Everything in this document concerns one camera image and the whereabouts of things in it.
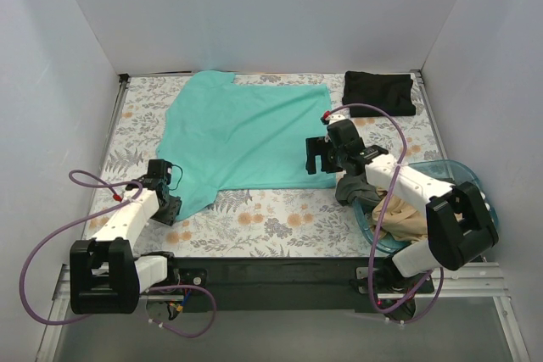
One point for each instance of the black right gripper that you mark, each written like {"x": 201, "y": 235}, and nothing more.
{"x": 316, "y": 155}

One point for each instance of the blue plastic laundry basket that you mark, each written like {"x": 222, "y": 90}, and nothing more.
{"x": 445, "y": 170}

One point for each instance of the floral table cloth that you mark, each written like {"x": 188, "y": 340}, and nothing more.
{"x": 260, "y": 223}

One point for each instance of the folded black t shirt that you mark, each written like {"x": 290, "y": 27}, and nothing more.
{"x": 390, "y": 93}

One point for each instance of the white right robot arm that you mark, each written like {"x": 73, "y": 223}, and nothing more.
{"x": 458, "y": 226}

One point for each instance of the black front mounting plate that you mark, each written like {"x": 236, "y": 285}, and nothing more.
{"x": 270, "y": 283}

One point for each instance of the white t shirt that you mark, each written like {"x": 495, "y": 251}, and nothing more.
{"x": 486, "y": 201}

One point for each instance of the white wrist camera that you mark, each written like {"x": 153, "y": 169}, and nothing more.
{"x": 131, "y": 192}
{"x": 330, "y": 118}

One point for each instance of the grey t shirt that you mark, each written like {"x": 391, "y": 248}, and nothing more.
{"x": 352, "y": 187}

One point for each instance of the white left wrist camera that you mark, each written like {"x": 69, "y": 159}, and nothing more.
{"x": 131, "y": 192}

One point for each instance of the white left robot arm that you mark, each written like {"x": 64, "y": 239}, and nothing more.
{"x": 106, "y": 277}

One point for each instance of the teal t shirt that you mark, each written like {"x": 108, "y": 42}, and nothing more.
{"x": 226, "y": 136}

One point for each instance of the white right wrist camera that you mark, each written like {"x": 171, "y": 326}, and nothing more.
{"x": 330, "y": 118}

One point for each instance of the beige t shirt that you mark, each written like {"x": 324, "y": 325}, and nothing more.
{"x": 403, "y": 222}

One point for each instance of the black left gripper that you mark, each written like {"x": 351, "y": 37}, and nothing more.
{"x": 170, "y": 210}

